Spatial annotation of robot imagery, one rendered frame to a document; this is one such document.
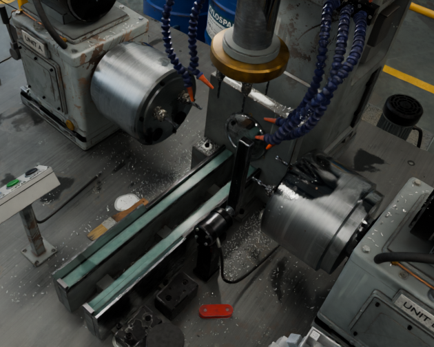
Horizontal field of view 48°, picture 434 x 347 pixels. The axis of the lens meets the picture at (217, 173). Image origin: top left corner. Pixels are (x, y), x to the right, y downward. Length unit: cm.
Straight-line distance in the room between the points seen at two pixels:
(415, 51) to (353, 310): 303
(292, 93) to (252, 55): 32
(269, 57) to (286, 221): 37
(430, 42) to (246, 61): 318
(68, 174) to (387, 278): 98
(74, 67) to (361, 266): 90
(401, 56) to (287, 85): 258
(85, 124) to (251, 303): 73
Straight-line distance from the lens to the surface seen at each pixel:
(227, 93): 135
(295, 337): 98
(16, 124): 175
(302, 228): 111
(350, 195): 111
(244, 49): 109
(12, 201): 118
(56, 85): 152
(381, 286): 106
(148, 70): 133
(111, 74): 137
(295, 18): 128
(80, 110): 151
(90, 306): 117
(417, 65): 386
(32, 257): 139
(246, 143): 102
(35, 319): 131
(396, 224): 110
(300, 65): 133
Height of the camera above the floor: 196
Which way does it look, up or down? 48 degrees down
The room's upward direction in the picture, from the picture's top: 8 degrees clockwise
